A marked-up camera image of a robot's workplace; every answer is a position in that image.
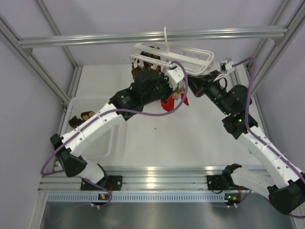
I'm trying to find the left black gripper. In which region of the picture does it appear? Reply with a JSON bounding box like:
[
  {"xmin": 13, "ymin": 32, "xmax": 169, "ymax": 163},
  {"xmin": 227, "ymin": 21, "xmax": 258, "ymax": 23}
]
[{"xmin": 142, "ymin": 72, "xmax": 179, "ymax": 105}]

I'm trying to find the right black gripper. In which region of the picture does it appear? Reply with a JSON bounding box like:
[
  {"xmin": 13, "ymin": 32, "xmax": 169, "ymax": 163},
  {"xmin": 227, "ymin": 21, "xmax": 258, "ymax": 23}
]
[{"xmin": 186, "ymin": 70, "xmax": 233, "ymax": 115}]

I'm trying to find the red beige animal sock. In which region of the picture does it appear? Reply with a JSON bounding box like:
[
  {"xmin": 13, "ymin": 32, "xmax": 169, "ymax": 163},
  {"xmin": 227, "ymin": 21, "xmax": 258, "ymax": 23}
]
[
  {"xmin": 172, "ymin": 87, "xmax": 189, "ymax": 106},
  {"xmin": 161, "ymin": 96, "xmax": 175, "ymax": 112}
]

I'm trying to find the white plastic clip hanger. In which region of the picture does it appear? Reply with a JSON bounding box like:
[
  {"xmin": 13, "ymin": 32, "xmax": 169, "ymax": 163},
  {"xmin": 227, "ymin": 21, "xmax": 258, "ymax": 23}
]
[{"xmin": 130, "ymin": 27, "xmax": 215, "ymax": 76}]

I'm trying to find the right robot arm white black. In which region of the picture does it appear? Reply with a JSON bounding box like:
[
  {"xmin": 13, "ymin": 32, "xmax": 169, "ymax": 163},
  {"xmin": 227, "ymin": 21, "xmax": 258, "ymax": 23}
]
[{"xmin": 188, "ymin": 70, "xmax": 305, "ymax": 215}]

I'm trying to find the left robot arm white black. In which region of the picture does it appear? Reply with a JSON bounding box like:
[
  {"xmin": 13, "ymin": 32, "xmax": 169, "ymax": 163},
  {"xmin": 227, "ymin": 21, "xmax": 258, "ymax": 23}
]
[{"xmin": 51, "ymin": 67, "xmax": 185, "ymax": 189}]

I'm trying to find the brown striped sock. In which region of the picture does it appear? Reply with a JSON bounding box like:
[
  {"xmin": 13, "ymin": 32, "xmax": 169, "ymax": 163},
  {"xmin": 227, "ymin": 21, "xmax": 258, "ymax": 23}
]
[{"xmin": 131, "ymin": 52, "xmax": 161, "ymax": 81}]

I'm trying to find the aluminium top crossbar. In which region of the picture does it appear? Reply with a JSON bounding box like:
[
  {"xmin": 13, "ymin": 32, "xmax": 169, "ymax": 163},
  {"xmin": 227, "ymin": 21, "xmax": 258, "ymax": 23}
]
[{"xmin": 18, "ymin": 25, "xmax": 288, "ymax": 48}]

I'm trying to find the brown argyle sock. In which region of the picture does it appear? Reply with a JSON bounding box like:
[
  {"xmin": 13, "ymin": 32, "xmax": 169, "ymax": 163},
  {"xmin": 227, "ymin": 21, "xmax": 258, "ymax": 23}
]
[
  {"xmin": 68, "ymin": 116, "xmax": 83, "ymax": 128},
  {"xmin": 81, "ymin": 111, "xmax": 95, "ymax": 121}
]

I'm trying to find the white plastic basket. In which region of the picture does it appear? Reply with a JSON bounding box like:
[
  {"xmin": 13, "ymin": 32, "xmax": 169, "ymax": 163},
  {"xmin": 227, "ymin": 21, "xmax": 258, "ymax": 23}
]
[{"xmin": 61, "ymin": 96, "xmax": 117, "ymax": 159}]

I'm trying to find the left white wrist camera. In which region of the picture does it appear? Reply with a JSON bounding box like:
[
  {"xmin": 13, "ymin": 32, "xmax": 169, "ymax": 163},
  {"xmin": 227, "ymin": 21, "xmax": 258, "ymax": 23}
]
[{"xmin": 165, "ymin": 61, "xmax": 185, "ymax": 90}]

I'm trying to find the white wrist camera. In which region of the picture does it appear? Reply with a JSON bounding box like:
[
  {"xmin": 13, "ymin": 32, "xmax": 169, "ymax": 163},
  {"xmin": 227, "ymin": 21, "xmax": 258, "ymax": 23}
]
[
  {"xmin": 219, "ymin": 60, "xmax": 234, "ymax": 77},
  {"xmin": 165, "ymin": 61, "xmax": 185, "ymax": 90}
]

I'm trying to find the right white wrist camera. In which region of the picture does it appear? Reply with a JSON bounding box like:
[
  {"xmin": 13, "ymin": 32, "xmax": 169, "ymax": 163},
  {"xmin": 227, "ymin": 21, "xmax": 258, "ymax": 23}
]
[{"xmin": 219, "ymin": 60, "xmax": 234, "ymax": 77}]

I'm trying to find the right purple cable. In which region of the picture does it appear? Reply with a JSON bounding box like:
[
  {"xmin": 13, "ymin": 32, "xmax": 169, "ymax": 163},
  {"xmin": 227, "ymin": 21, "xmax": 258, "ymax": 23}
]
[{"xmin": 233, "ymin": 56, "xmax": 305, "ymax": 219}]

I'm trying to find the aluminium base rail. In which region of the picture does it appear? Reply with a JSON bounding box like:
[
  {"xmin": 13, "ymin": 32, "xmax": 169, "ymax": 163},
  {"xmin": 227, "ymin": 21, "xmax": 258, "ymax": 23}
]
[{"xmin": 38, "ymin": 166, "xmax": 224, "ymax": 192}]

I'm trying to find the perforated grey cable duct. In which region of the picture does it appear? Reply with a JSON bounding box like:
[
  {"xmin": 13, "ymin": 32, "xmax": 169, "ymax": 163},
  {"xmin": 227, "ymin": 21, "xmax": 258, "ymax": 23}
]
[{"xmin": 47, "ymin": 193, "xmax": 240, "ymax": 203}]

